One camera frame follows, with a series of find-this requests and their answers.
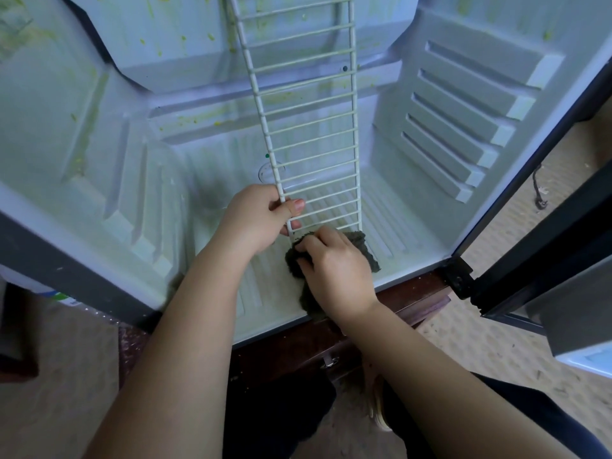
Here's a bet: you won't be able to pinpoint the person's left hand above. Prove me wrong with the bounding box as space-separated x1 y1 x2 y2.
212 183 307 262

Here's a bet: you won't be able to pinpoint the green cap water bottle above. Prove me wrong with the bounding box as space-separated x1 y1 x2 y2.
29 286 82 310

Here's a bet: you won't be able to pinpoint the person's right forearm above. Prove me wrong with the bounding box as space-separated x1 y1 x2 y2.
342 301 579 459

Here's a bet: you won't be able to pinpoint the person's right hand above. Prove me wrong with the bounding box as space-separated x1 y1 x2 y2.
295 224 381 326

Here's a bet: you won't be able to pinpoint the white wire shelf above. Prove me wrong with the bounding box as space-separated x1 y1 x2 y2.
226 0 365 240

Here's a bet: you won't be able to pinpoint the person's right foot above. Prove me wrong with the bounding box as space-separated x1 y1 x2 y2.
361 353 393 434

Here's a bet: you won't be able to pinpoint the fridge door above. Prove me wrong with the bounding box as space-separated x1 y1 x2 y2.
444 157 612 381

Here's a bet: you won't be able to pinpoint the person's left forearm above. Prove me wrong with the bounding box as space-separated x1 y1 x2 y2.
81 238 264 459

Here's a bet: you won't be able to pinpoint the black power cable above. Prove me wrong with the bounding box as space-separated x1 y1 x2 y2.
530 162 550 211

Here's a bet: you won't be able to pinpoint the dark red wooden stand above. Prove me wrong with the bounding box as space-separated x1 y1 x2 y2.
117 272 453 388

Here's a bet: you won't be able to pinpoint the grey mini fridge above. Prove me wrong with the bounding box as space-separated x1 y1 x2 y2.
0 0 612 348

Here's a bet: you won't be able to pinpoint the person's dark trousers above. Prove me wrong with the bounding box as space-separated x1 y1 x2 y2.
222 363 612 459

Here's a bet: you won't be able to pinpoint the dark grey cloth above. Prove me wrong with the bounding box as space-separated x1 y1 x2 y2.
285 229 382 316

